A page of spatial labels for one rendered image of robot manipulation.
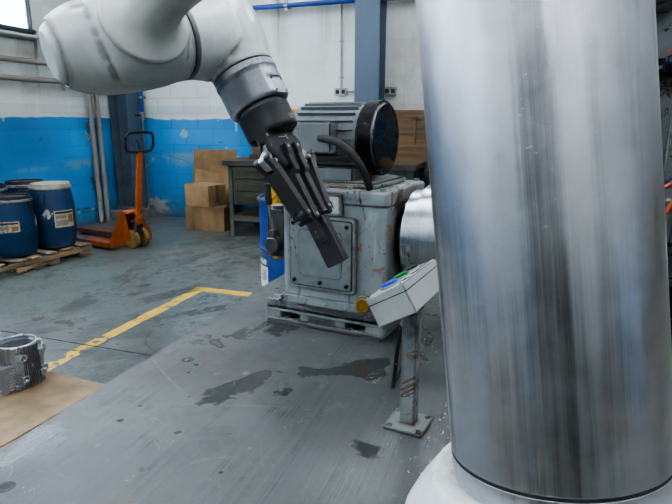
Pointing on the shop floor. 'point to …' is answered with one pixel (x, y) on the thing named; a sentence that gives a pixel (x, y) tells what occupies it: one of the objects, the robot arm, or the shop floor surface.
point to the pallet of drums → (37, 225)
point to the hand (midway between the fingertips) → (327, 240)
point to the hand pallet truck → (133, 233)
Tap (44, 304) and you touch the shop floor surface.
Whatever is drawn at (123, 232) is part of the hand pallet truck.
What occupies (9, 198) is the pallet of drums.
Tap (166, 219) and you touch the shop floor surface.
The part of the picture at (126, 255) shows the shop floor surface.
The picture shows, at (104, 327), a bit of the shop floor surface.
